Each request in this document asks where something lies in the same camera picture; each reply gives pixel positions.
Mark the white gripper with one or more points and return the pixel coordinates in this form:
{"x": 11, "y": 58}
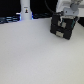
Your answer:
{"x": 70, "y": 8}

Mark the black kcup holder drawer box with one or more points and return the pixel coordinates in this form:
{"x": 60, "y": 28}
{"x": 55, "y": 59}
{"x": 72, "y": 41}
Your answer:
{"x": 63, "y": 29}

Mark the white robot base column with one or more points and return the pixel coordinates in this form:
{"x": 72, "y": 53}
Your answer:
{"x": 26, "y": 13}

